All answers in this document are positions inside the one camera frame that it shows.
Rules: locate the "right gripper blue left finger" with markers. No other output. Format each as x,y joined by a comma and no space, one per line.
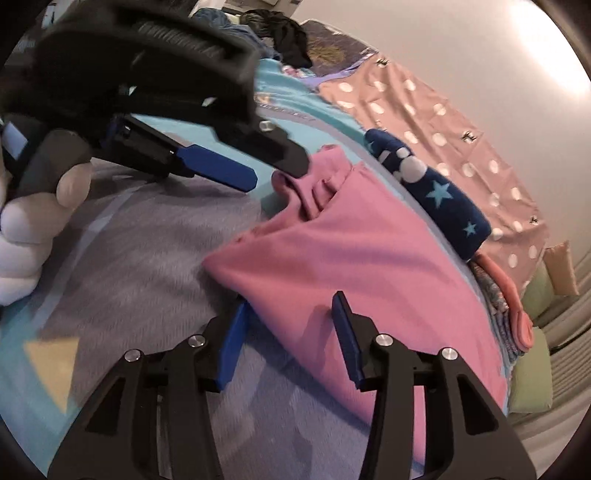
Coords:
231,345

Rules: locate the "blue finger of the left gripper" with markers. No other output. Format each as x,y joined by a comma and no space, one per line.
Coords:
218,168

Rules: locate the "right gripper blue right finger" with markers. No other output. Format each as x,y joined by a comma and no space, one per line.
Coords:
356,334

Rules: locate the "pink shirt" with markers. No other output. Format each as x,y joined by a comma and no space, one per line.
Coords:
343,230

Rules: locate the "left white gloved hand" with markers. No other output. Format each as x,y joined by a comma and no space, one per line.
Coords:
29,224

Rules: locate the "teal grey patterned bedspread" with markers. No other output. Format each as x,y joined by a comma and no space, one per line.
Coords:
126,273

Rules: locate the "black garment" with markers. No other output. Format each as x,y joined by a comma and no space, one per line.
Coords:
289,38

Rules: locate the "blue denim garment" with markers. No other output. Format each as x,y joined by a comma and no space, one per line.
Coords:
218,19

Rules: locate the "floral patterned folded garment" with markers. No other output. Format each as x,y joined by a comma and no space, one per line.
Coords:
500,314

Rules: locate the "navy star folded garment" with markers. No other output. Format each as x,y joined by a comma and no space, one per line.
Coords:
460,220

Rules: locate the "coral folded garment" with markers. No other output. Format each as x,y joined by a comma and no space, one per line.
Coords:
520,322

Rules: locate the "pink polka dot sheet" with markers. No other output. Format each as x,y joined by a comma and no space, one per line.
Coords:
385,95

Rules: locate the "green pillow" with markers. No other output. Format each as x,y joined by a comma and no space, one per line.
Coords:
539,295
532,386

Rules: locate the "beige pillow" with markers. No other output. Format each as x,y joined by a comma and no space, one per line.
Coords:
559,265

